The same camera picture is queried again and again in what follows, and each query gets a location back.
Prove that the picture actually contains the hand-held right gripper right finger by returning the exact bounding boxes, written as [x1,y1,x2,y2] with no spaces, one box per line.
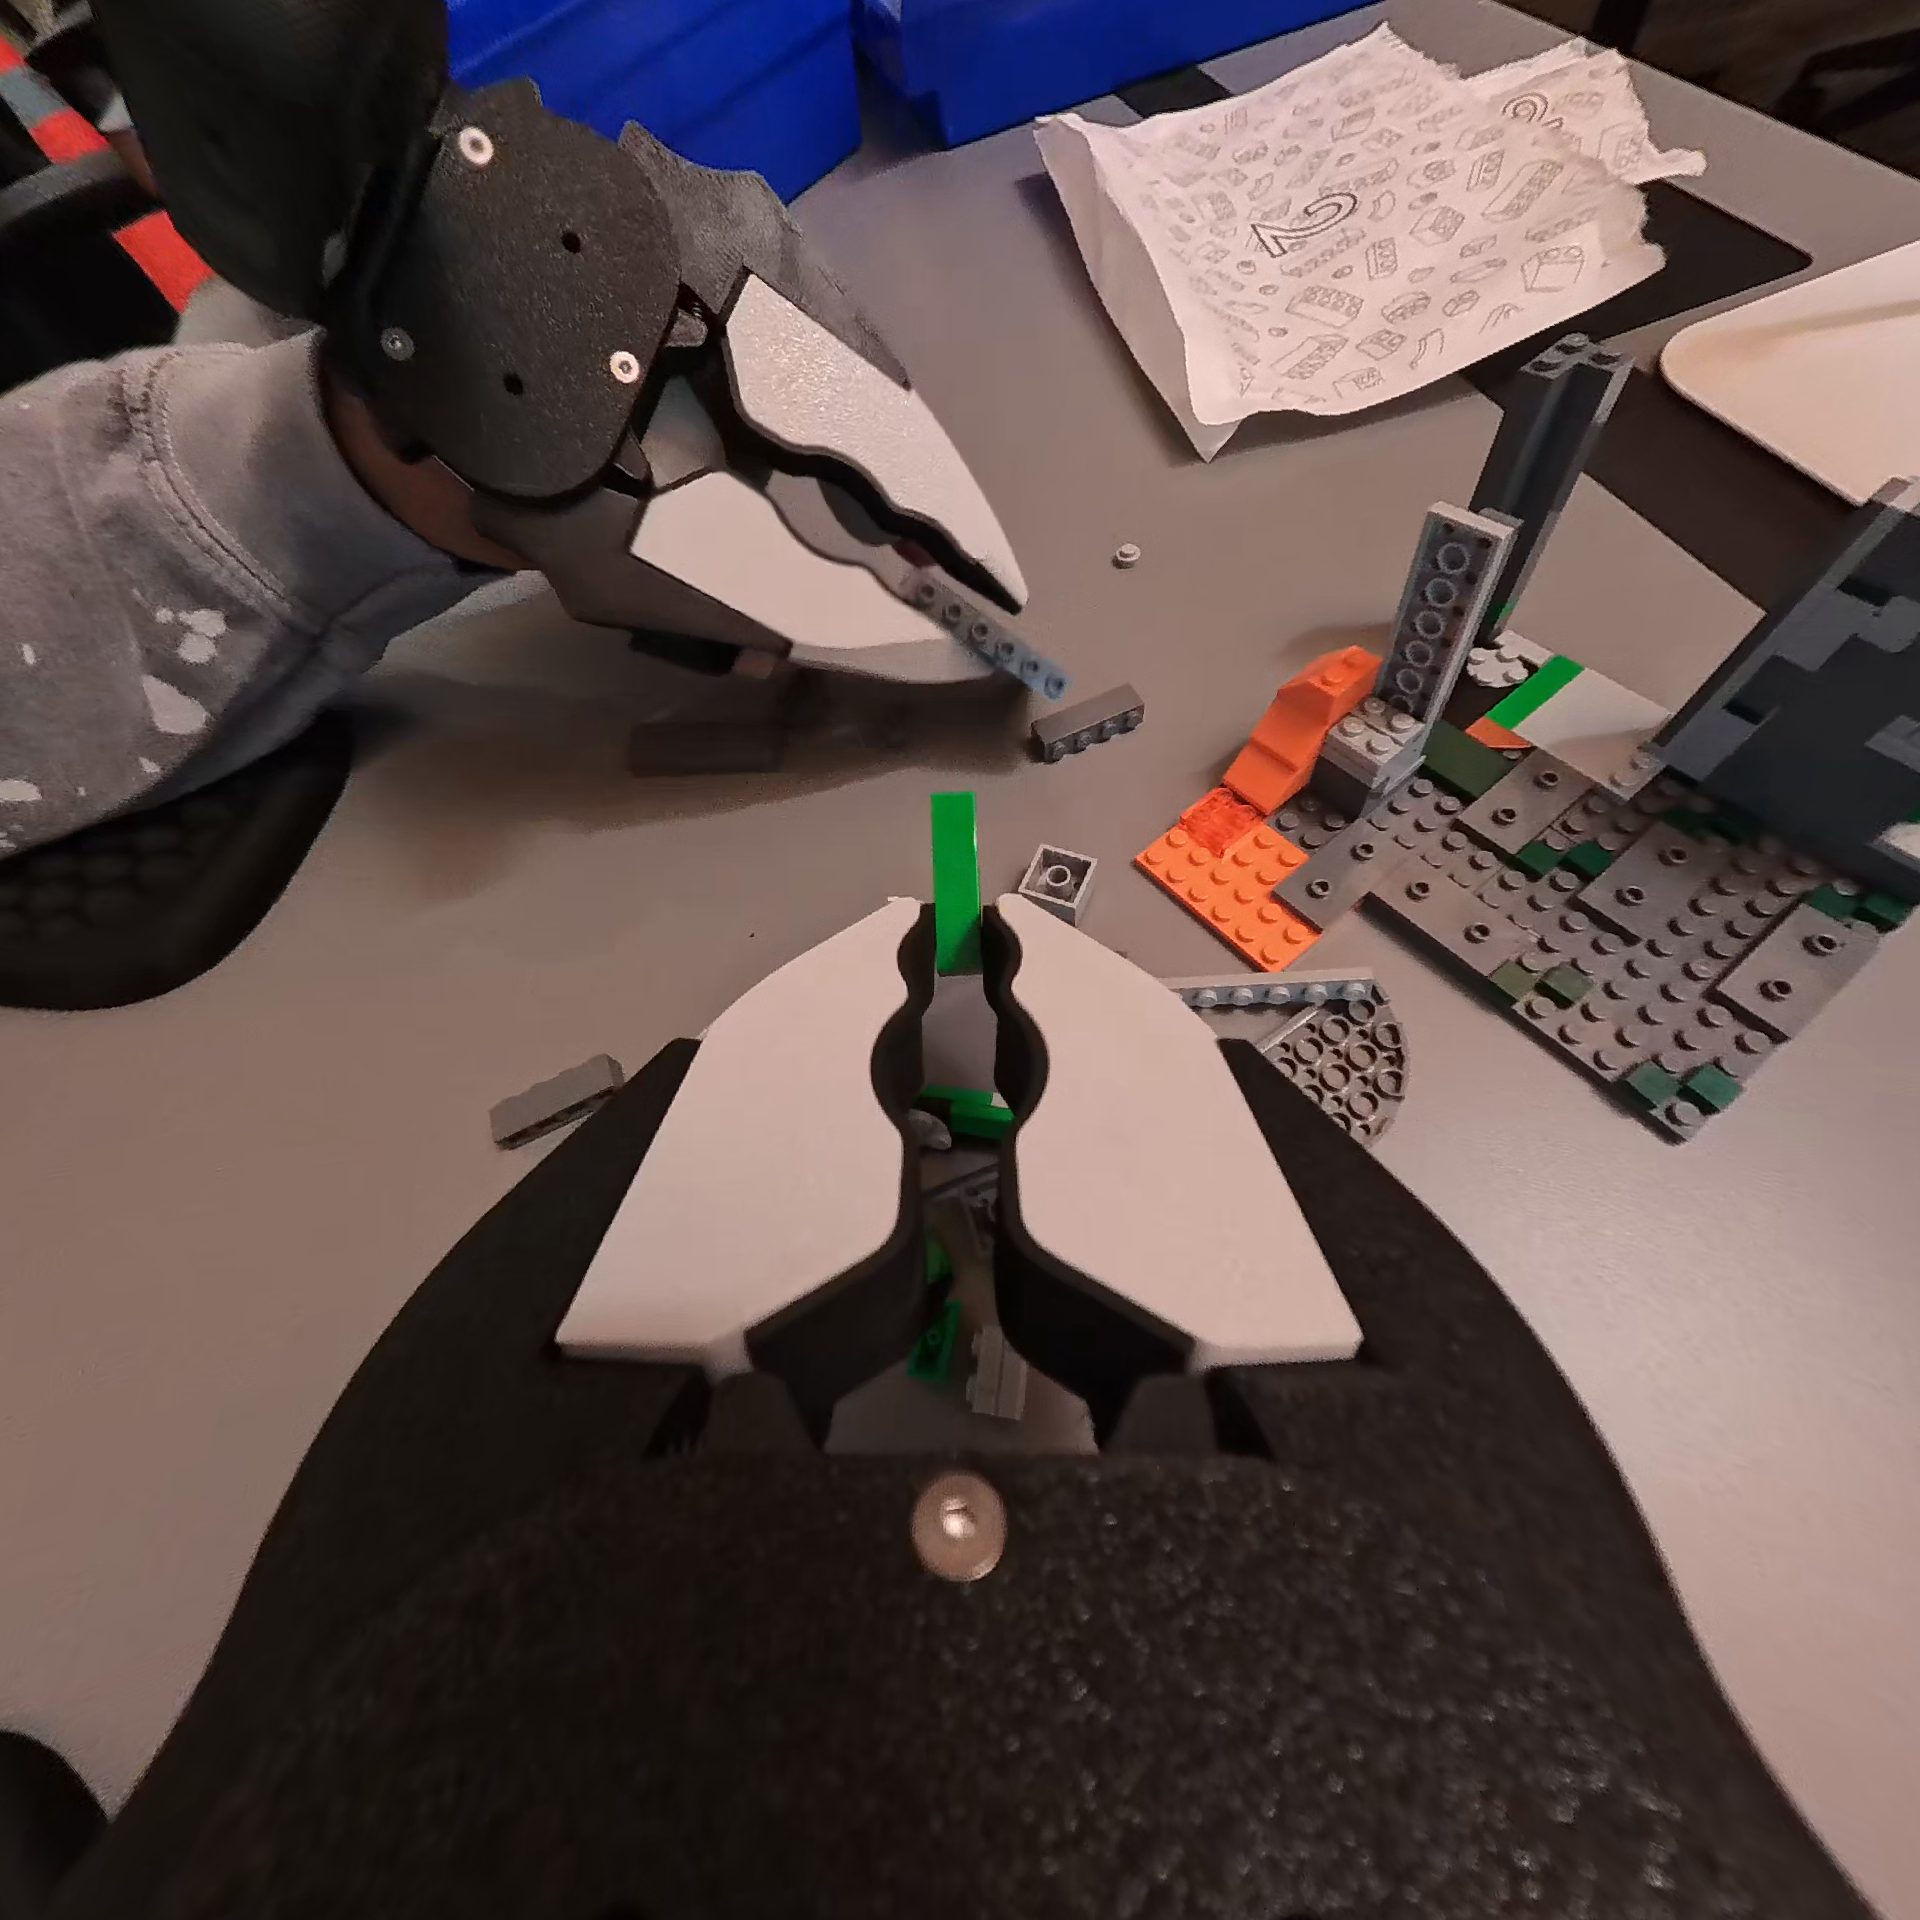
[986,895,1366,1449]

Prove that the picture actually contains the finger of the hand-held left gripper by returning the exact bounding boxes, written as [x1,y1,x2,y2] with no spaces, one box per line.
[631,479,1002,689]
[725,277,1030,615]

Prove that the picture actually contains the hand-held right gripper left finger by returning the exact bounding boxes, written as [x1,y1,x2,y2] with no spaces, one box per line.
[555,896,962,1449]

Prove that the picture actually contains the green tile dark lego panel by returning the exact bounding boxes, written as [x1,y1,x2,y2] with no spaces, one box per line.
[911,1083,1018,1155]

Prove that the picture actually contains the dark grey studded lego plate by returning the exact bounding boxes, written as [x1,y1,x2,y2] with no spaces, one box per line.
[902,570,1075,703]

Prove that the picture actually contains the blue plastic bin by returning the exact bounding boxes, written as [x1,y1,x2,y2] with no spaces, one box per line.
[445,0,866,208]
[855,0,1385,149]

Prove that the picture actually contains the torn printed paper bag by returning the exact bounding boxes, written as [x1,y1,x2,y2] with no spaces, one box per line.
[1030,18,1712,463]

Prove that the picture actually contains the grey green lego building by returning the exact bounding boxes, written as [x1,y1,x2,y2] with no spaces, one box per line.
[1131,335,1920,1145]

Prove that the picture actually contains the person's left forearm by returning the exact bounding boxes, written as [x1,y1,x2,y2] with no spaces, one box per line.
[0,335,504,860]

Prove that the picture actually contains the person's left hand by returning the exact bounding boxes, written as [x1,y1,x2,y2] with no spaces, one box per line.
[334,397,504,572]

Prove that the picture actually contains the orange grey striped cloth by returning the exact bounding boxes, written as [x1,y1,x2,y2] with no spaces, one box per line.
[0,33,214,314]

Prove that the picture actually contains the white book stand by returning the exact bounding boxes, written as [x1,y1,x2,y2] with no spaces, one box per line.
[1657,241,1920,508]

